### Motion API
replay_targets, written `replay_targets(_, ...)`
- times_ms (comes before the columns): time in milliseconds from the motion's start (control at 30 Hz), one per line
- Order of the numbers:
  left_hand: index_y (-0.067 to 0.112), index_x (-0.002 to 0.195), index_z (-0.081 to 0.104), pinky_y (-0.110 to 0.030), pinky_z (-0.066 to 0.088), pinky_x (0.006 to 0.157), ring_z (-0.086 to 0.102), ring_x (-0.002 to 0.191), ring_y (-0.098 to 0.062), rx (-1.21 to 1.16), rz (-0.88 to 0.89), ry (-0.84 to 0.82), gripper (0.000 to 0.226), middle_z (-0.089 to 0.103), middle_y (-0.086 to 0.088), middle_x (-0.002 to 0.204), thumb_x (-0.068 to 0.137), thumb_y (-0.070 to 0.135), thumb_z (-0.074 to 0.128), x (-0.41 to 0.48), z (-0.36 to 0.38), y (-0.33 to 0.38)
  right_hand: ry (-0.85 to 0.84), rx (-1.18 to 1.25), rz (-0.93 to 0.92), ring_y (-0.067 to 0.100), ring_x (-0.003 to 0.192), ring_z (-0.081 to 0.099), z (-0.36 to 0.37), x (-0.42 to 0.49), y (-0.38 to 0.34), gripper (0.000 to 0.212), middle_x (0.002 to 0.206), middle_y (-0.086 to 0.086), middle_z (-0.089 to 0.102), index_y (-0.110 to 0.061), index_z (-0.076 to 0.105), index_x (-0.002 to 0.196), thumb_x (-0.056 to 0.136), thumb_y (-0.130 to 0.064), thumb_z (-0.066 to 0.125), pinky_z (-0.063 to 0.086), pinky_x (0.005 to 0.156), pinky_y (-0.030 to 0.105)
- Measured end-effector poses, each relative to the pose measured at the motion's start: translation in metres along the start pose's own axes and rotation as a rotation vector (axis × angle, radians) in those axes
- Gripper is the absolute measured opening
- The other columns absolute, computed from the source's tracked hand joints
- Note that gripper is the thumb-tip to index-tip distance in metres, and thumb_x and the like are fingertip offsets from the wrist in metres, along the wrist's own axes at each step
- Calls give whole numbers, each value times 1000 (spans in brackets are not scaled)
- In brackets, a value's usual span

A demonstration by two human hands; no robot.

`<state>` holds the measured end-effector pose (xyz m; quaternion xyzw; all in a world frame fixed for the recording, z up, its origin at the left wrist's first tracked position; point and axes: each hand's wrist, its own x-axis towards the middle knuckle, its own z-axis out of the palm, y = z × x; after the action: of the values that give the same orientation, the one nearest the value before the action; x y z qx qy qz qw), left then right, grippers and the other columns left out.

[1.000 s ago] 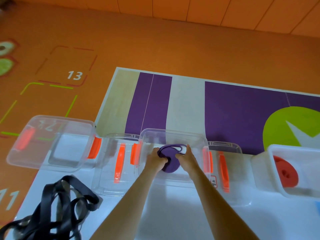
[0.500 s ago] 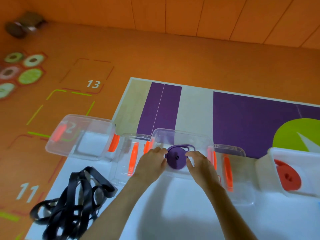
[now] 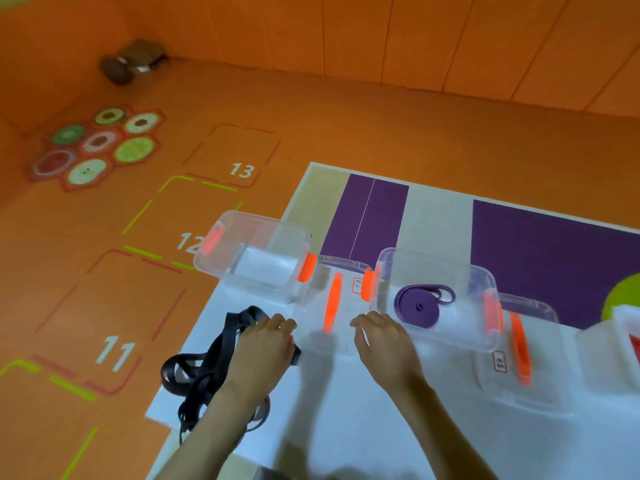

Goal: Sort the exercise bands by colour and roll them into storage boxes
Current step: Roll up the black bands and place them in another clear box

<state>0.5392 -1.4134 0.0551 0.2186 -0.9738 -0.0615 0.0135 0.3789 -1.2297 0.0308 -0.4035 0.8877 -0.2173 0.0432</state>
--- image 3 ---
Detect person's right hand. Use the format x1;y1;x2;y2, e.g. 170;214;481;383
349;311;427;395

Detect person's left hand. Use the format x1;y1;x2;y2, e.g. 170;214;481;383
227;314;302;395

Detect black resistance band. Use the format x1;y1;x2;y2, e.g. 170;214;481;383
160;306;303;445

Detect person's left forearm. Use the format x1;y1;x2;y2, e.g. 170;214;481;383
150;382;282;480

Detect dark grey bag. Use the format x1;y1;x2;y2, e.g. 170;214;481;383
99;40;169;86

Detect clear lid orange handle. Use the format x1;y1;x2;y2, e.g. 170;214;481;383
475;293;576;418
291;256;381;358

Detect white plastic box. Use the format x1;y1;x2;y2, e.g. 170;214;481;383
574;305;640;401

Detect empty clear box orange latches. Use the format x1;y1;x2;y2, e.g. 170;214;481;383
192;211;318;304

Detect person's right forearm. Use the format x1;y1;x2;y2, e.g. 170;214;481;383
381;376;502;480

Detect white sheet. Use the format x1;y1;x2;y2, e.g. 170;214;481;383
145;275;640;480

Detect purple resistance band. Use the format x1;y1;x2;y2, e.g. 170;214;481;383
393;283;457;328

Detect purple and beige mat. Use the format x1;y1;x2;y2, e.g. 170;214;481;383
280;162;640;331

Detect hexagon fruit floor sticker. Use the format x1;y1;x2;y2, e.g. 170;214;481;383
27;105;167;191

